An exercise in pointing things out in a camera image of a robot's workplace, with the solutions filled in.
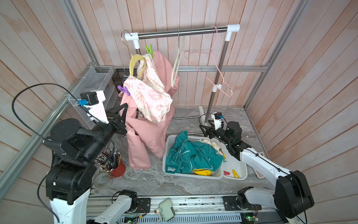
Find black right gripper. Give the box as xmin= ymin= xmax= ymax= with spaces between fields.
xmin=200 ymin=119 xmax=233 ymax=147

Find pink jacket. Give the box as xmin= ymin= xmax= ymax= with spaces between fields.
xmin=120 ymin=51 xmax=179 ymax=170

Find green sweatshirt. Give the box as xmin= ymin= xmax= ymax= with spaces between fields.
xmin=166 ymin=131 xmax=224 ymax=173

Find floral pink white garment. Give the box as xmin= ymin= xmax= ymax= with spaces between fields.
xmin=124 ymin=54 xmax=172 ymax=123

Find yellow jacket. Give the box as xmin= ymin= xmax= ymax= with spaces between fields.
xmin=193 ymin=169 xmax=213 ymax=176

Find yellow-green plastic hanger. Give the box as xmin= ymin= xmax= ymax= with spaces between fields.
xmin=121 ymin=29 xmax=146 ymax=79

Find pink wire hanger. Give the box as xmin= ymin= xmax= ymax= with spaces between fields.
xmin=184 ymin=24 xmax=240 ymax=98

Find white hanger with metal hook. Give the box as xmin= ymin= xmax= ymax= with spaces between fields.
xmin=171 ymin=30 xmax=185 ymax=87

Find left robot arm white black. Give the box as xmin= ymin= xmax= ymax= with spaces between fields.
xmin=43 ymin=103 xmax=138 ymax=224

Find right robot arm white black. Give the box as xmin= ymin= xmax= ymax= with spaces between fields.
xmin=199 ymin=120 xmax=314 ymax=224

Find purple clothespin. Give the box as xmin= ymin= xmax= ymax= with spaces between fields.
xmin=117 ymin=85 xmax=131 ymax=96

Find red cup of pencils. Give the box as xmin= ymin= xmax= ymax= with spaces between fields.
xmin=96 ymin=149 xmax=126 ymax=179

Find white perforated laundry basket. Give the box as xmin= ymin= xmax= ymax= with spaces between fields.
xmin=162 ymin=135 xmax=224 ymax=180

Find white plastic tray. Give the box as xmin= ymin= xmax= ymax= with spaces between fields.
xmin=219 ymin=143 xmax=248 ymax=180

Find pink white calculator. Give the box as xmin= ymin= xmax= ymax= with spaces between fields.
xmin=254 ymin=152 xmax=266 ymax=179

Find metal clothes rack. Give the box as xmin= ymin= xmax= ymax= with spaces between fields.
xmin=124 ymin=24 xmax=241 ymax=127

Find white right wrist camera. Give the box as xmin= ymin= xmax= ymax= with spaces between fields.
xmin=212 ymin=112 xmax=224 ymax=131

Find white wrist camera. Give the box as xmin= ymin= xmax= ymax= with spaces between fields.
xmin=77 ymin=91 xmax=109 ymax=125
xmin=212 ymin=112 xmax=224 ymax=131

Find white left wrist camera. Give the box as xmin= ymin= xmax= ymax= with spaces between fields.
xmin=77 ymin=91 xmax=109 ymax=125

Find dark mesh wall basket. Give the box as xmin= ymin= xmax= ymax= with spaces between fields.
xmin=112 ymin=69 xmax=130 ymax=93

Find white wire mesh wall shelf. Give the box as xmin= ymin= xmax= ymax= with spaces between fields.
xmin=69 ymin=66 xmax=119 ymax=129

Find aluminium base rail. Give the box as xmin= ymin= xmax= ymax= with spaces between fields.
xmin=85 ymin=193 xmax=283 ymax=224

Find green-white box on rail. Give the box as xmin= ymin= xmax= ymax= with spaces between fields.
xmin=155 ymin=198 xmax=175 ymax=222

